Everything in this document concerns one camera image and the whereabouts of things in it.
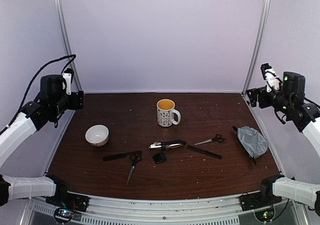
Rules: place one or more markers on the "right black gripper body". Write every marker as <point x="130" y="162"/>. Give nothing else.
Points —
<point x="263" y="102"/>

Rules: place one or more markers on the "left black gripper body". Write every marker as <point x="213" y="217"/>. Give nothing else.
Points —
<point x="76" y="103"/>

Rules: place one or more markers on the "grey zipper pouch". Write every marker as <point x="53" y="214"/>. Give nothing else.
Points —
<point x="253" y="142"/>

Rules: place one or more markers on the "small black-handled scissors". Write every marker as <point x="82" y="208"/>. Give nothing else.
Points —
<point x="217" y="138"/>

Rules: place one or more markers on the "black comb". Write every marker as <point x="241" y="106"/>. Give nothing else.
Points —
<point x="121" y="155"/>
<point x="204" y="152"/>

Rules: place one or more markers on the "black silver hair clipper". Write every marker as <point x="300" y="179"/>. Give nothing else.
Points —
<point x="167" y="145"/>

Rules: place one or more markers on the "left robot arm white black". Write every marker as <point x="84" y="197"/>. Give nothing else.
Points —
<point x="54" y="98"/>

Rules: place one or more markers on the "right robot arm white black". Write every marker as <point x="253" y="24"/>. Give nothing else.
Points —
<point x="287" y="96"/>

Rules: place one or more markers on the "white ceramic bowl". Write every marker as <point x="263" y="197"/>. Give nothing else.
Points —
<point x="97" y="135"/>

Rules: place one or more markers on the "floral ceramic mug yellow inside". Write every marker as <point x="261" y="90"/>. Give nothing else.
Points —
<point x="167" y="115"/>

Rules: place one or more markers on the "black clipper guard attachment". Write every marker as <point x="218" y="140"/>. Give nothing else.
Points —
<point x="159" y="158"/>

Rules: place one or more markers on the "left circuit board with leds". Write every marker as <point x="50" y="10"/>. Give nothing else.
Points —
<point x="63" y="215"/>

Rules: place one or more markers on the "circuit board with leds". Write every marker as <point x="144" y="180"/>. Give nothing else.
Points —
<point x="63" y="215"/>
<point x="265" y="215"/>

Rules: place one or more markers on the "right circuit board with leds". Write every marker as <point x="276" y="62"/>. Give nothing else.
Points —
<point x="265" y="215"/>

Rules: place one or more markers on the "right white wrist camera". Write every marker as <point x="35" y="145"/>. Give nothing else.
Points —
<point x="273" y="82"/>

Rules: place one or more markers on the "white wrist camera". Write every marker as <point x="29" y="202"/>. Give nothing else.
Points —
<point x="273" y="82"/>
<point x="67" y="79"/>

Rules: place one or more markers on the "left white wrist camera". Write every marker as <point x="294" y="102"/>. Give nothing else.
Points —
<point x="67" y="79"/>

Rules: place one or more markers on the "large black-handled scissors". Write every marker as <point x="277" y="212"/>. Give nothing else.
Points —
<point x="134" y="158"/>

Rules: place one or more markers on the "right aluminium frame post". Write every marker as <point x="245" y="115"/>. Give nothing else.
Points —
<point x="264" y="15"/>

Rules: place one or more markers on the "aluminium frame post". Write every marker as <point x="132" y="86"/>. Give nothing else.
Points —
<point x="264" y="15"/>
<point x="65" y="39"/>

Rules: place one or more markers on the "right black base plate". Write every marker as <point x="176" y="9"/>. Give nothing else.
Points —
<point x="257" y="200"/>

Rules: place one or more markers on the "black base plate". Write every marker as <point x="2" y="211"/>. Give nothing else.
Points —
<point x="257" y="200"/>
<point x="70" y="201"/>

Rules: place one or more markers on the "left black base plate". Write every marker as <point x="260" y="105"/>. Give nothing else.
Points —
<point x="70" y="201"/>

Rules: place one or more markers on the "front aluminium rail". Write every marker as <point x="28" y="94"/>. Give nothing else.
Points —
<point x="225" y="210"/>

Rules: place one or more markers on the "left aluminium frame post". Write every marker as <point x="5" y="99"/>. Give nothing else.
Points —
<point x="65" y="39"/>

